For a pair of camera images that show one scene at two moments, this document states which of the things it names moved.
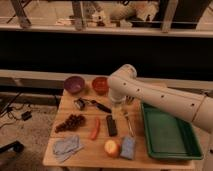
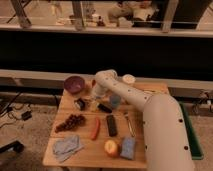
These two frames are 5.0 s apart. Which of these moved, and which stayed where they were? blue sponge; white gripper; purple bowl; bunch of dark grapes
Moved: white gripper
Stayed: blue sponge; purple bowl; bunch of dark grapes
